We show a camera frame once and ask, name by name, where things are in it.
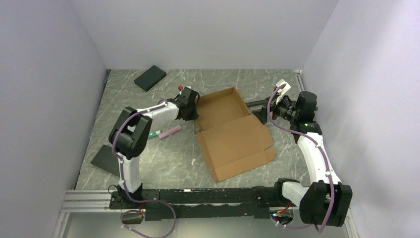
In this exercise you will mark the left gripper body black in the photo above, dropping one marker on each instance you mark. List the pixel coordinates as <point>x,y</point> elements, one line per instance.
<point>192,113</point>

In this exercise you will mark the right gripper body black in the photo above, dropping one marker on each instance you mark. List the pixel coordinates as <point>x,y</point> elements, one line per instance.
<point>284,110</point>

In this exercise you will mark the brown cardboard box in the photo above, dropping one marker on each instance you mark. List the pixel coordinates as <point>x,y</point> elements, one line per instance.
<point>231,139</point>

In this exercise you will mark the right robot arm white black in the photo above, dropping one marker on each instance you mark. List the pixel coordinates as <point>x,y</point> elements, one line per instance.
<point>327,200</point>

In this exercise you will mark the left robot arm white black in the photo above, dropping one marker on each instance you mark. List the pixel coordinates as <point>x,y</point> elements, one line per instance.
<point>131,131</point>

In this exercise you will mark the black flat box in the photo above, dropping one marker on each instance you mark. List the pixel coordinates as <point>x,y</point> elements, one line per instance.
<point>150,78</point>

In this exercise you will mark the black foam tube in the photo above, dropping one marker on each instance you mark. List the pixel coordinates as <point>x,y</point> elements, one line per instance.
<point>257,103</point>

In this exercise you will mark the pink marker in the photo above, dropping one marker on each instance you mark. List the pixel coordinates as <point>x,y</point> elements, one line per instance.
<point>170,132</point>

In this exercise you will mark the green white marker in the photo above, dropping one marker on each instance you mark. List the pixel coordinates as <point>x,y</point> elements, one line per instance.
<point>154,134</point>

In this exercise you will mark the black triangular plate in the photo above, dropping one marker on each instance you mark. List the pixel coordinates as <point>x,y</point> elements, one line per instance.
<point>106,160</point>

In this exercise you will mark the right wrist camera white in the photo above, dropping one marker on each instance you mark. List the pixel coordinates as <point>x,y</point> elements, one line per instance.
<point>284,88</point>

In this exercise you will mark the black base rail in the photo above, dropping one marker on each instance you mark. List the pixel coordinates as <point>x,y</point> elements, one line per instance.
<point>157,204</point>

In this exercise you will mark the aluminium frame rail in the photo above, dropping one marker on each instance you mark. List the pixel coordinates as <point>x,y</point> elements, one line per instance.
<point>86,201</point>

